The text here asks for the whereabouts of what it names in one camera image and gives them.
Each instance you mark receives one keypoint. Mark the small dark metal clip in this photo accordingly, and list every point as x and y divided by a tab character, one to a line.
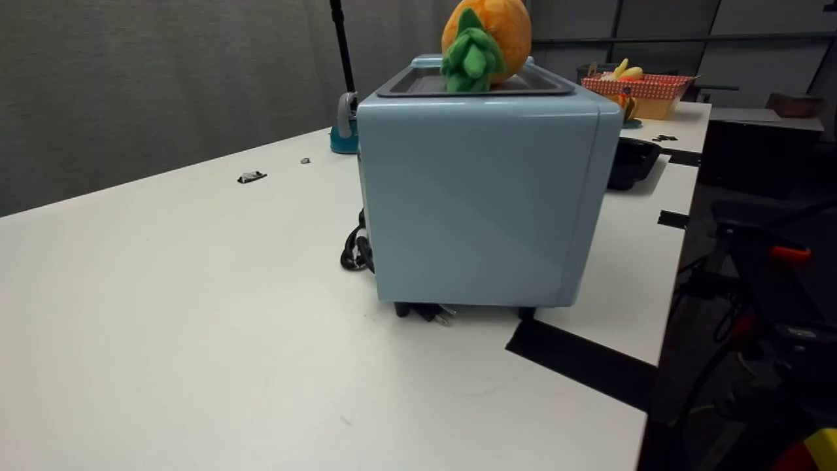
253	176

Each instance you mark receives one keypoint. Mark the light blue toaster oven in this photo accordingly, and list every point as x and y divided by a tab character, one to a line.
479	200

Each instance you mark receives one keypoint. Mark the dark grey top tray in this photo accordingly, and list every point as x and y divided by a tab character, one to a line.
427	82

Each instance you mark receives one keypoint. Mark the black tape patch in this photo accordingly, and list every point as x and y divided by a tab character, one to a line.
593	365

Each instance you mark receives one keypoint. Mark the black vertical stand pole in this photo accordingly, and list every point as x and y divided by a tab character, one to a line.
344	51

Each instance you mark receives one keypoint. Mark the black plastic tray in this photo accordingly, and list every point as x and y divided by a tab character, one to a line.
633	162

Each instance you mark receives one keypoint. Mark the orange plush carrot toy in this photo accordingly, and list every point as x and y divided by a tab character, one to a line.
484	43

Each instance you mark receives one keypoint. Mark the red checkered food basket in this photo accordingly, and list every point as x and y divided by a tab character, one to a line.
628	83

